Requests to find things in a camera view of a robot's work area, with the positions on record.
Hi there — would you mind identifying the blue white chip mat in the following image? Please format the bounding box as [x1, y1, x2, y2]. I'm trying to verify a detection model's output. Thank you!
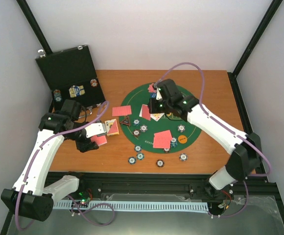
[140, 125, 148, 132]
[177, 124, 186, 133]

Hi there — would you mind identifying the blue small blind button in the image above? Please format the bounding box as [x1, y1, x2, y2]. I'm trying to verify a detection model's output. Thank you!
[150, 93, 157, 99]

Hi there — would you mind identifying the orange big blind button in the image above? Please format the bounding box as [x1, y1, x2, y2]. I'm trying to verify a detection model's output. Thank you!
[178, 135, 188, 144]

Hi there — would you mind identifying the green blue chip stack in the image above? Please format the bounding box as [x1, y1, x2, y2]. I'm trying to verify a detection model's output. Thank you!
[128, 157, 137, 165]

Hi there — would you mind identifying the blue white chip stack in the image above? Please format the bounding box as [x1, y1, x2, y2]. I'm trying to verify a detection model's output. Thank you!
[179, 153, 188, 162]

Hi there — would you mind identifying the dealt pink card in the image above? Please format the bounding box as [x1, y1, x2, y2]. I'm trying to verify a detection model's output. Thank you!
[112, 105, 132, 117]

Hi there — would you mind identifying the pink-backed card deck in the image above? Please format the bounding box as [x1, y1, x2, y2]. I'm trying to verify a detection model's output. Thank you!
[91, 135, 107, 146]

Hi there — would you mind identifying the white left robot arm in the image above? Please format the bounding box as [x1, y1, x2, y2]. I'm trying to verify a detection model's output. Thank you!
[0, 100, 107, 221]

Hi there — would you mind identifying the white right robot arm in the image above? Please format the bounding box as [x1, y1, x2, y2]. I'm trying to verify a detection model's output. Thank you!
[148, 95, 271, 190]

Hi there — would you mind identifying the green round poker mat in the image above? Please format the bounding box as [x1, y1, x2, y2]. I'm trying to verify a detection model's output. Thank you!
[119, 83, 201, 156]

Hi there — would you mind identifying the gold card box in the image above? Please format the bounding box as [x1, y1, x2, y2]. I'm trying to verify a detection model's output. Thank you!
[104, 119, 119, 137]

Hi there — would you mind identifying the triangular all in marker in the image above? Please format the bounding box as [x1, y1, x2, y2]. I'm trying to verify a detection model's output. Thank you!
[119, 116, 131, 126]

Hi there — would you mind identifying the boxed card deck in case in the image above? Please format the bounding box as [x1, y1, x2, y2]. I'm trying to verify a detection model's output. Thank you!
[69, 85, 85, 97]

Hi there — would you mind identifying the chip stack in case left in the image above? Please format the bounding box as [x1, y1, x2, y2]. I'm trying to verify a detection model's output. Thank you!
[53, 90, 62, 102]

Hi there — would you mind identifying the orange chip stack in case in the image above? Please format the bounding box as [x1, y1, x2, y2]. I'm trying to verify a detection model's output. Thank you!
[90, 79, 98, 87]

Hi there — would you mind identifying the black poker chip case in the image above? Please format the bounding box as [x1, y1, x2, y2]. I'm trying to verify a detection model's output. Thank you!
[36, 45, 105, 110]

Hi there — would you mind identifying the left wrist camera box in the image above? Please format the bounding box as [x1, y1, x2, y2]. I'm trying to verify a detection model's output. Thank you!
[85, 122, 107, 138]

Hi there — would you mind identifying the white slotted cable duct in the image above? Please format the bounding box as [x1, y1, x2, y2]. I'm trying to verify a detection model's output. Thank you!
[51, 198, 210, 212]

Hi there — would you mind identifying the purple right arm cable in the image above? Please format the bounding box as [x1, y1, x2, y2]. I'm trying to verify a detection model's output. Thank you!
[158, 62, 272, 219]

